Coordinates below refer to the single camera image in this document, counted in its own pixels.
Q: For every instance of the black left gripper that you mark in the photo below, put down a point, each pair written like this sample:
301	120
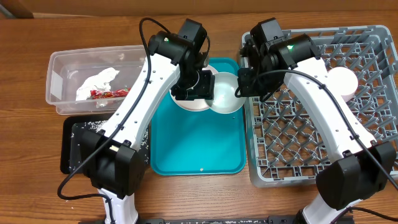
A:
206	90

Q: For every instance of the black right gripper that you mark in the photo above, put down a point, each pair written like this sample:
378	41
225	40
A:
249	86

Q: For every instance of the large pink plate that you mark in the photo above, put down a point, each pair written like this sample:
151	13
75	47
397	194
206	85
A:
197	104

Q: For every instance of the grey bowl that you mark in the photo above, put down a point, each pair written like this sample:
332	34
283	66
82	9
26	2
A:
224	100

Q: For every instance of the white rice pile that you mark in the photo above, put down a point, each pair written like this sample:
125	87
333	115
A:
73	144

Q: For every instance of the small pink bowl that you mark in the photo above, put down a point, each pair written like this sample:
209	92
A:
345	81

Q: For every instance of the white napkin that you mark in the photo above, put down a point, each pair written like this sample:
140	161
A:
99	82

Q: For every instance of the red snack wrapper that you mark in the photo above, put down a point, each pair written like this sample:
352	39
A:
98	94

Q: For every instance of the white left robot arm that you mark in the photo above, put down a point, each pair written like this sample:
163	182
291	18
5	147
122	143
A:
110	157

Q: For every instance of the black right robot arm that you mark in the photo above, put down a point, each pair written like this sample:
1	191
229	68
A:
359	165

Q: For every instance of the grey dishwasher rack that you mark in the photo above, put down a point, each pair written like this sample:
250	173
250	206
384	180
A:
284	147

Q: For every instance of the teal serving tray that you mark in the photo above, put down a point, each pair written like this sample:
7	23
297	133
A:
196	142

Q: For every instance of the clear plastic bin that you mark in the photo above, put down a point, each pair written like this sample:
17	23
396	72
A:
67	71

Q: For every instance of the black plastic tray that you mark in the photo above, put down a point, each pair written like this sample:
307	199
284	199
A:
67	125

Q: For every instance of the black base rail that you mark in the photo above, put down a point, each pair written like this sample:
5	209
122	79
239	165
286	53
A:
276	219

